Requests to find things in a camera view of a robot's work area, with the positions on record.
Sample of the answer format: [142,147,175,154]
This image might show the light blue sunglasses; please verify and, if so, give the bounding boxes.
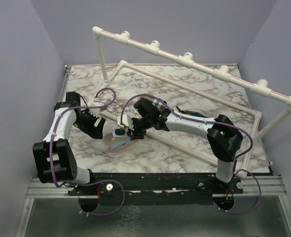
[112,127,128,141]

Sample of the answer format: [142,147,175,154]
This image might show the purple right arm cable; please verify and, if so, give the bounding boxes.
[120,93,262,215]

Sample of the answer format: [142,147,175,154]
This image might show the plaid glasses case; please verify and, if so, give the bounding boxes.
[147,97,166,111]

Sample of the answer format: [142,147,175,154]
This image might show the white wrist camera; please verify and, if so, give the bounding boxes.
[117,114,133,130]
[87,97,107,117]

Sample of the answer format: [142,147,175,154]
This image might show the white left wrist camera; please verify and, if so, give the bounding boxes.
[87,97,107,117]

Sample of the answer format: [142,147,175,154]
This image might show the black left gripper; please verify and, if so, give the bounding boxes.
[75,108,106,138]

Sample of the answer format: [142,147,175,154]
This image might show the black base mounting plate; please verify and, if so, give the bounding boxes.
[68,173,243,206]

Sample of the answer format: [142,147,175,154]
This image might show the pink glasses case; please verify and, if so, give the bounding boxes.
[102,133,134,151]

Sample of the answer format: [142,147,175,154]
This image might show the white PVC pipe rack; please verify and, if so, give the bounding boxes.
[92,26,291,178]

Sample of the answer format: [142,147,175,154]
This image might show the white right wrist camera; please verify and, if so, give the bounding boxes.
[117,114,133,130]

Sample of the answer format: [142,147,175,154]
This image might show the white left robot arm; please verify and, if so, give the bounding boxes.
[33,91,106,195]

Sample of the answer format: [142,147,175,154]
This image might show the black blue sunglasses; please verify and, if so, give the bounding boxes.
[176,106,206,118]

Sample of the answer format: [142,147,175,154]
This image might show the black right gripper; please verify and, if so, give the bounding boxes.
[127,116,152,139]

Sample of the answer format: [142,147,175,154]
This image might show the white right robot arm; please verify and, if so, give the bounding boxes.
[128,98,243,193]

